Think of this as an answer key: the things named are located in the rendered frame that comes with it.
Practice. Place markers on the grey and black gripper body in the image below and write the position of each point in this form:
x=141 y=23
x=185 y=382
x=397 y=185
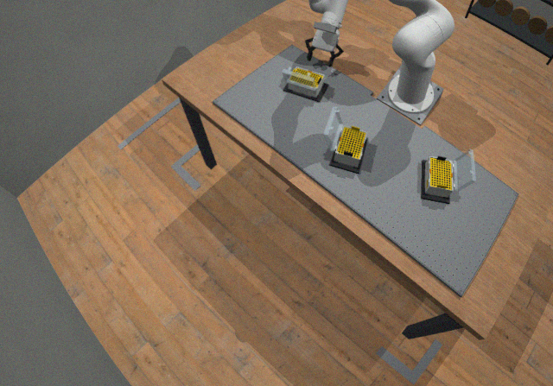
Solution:
x=326 y=41

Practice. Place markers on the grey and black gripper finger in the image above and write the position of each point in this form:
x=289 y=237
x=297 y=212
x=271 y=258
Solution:
x=310 y=49
x=331 y=60

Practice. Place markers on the yellow perforated tip rack plate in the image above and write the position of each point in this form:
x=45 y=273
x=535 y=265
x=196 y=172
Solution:
x=313 y=75
x=351 y=142
x=440 y=173

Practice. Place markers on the black holder plate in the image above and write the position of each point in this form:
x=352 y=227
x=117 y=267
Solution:
x=353 y=169
x=317 y=99
x=428 y=196

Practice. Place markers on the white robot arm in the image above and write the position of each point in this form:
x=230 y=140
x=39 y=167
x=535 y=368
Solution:
x=413 y=42

